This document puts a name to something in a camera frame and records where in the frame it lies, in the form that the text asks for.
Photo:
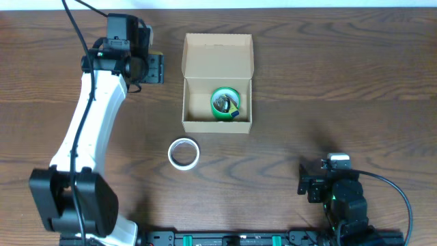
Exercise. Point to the yellow highlighter pen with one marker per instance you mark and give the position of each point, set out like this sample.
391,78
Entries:
233,112

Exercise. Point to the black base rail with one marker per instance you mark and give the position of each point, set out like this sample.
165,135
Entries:
292,237

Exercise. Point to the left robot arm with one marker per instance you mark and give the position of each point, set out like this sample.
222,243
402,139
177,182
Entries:
71,194

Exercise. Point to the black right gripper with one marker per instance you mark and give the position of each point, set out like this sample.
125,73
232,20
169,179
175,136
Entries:
316,184

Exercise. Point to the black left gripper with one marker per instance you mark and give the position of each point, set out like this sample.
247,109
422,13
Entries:
157,67

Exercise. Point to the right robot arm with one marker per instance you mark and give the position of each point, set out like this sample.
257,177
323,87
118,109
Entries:
345,206

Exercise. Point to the white tape roll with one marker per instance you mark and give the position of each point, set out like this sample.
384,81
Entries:
184,154

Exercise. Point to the yellow sticky note pad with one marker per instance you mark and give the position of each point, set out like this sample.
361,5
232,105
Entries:
155,53

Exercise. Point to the green tape roll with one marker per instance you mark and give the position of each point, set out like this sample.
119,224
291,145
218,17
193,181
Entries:
230,92

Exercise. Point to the yellow correction tape dispenser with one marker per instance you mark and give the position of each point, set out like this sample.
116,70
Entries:
222,103

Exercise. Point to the brown cardboard box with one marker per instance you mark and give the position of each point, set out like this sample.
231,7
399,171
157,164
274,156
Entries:
211,61

